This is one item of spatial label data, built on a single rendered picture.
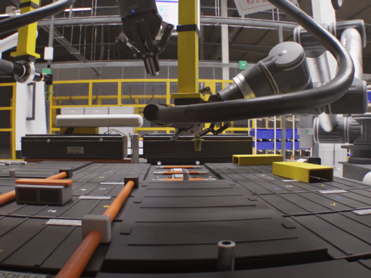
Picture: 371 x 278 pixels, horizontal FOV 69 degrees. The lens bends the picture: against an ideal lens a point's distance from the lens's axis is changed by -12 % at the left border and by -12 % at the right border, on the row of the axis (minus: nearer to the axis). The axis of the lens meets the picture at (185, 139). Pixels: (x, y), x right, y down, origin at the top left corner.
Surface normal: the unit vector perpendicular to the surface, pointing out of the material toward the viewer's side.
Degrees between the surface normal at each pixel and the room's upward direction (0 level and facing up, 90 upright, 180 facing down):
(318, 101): 105
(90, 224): 90
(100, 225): 90
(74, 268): 45
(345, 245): 0
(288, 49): 56
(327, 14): 90
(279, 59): 62
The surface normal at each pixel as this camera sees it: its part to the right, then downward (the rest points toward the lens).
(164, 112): -0.78, -0.18
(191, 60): -0.20, 0.01
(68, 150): 0.07, 0.01
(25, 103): 0.48, 0.01
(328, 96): 0.32, 0.23
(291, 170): -0.98, 0.00
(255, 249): 0.00, -1.00
